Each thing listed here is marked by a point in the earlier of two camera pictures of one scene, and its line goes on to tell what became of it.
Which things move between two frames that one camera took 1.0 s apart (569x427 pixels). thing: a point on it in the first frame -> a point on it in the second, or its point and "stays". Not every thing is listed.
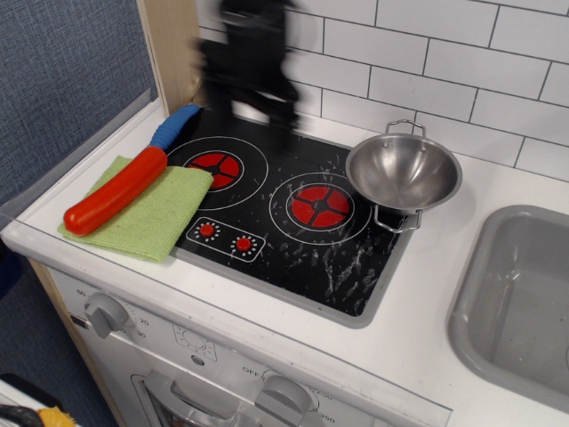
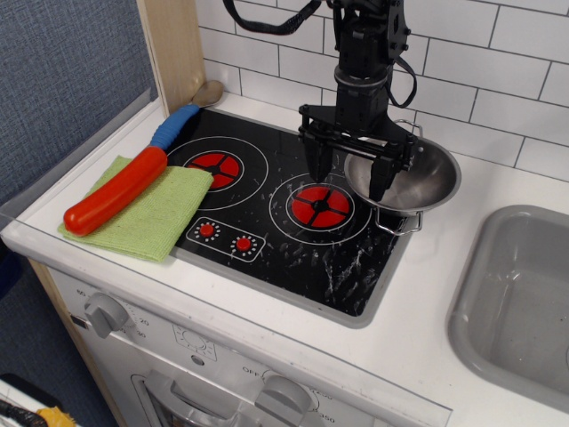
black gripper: [250, 72] -> [359, 122]
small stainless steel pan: [402, 173] stays
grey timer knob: [104, 314] stays
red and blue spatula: [133, 176] stays
